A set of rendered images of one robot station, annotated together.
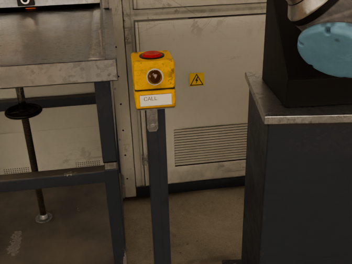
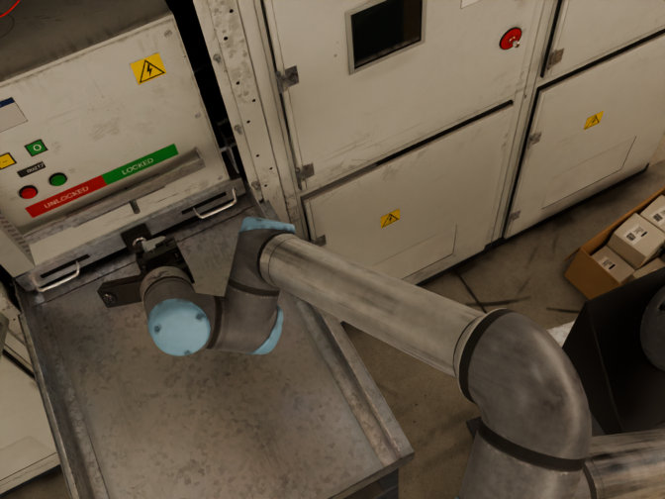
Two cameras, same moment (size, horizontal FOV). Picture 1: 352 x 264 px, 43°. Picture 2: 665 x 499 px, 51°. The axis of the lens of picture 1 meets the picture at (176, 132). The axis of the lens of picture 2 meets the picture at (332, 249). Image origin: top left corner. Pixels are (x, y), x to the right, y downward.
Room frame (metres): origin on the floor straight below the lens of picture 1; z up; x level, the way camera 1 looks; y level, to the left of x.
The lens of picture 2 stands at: (0.72, 0.30, 2.18)
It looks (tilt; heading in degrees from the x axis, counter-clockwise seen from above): 58 degrees down; 348
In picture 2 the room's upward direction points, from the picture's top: 9 degrees counter-clockwise
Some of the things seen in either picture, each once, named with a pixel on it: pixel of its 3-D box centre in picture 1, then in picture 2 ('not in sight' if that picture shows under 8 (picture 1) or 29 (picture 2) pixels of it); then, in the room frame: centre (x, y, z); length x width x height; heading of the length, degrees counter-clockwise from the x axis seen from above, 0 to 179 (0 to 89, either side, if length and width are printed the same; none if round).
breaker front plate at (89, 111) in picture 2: not in sight; (92, 161); (1.71, 0.54, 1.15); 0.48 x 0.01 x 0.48; 98
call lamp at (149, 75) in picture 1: (155, 77); not in sight; (0.81, 0.04, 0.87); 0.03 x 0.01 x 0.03; 98
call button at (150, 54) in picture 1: (152, 56); not in sight; (0.86, 0.04, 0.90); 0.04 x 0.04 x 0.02
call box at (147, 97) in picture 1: (153, 79); not in sight; (0.86, 0.04, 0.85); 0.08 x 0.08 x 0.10; 8
